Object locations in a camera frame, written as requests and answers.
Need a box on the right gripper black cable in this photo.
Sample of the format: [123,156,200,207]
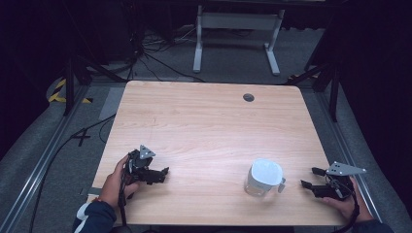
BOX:
[334,181,361,233]

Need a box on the yellow and black floor tape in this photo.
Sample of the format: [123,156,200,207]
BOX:
[48,78,94,105]

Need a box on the black metal stand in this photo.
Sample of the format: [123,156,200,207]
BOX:
[285,61,342,123]
[62,52,128,117]

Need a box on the person's left hand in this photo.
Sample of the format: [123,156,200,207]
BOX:
[99,154,144,209]

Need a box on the white metal table frame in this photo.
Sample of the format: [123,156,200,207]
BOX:
[192,4,286,77]

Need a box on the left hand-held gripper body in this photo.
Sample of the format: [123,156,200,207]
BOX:
[126,144,164,186]

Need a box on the bundle of black cables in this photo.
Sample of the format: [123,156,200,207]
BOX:
[127,27,207,83]

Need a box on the aluminium floor rail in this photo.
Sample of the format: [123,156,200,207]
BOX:
[0,83,90,233]
[315,89,384,222]

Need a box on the clear pitcher with white lid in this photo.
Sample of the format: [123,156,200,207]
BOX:
[243,157,287,198]

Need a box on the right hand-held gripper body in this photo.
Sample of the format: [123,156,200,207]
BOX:
[313,160,367,201]

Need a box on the person's right hand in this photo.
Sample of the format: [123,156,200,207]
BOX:
[320,177,374,223]

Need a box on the grey floor plate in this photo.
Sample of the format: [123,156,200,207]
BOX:
[97,86,126,121]

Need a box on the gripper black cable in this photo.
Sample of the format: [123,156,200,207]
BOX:
[118,159,131,227]
[334,181,361,233]

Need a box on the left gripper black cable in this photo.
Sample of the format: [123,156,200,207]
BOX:
[118,159,131,227]

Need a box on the black floor cable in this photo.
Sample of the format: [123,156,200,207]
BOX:
[28,113,117,233]

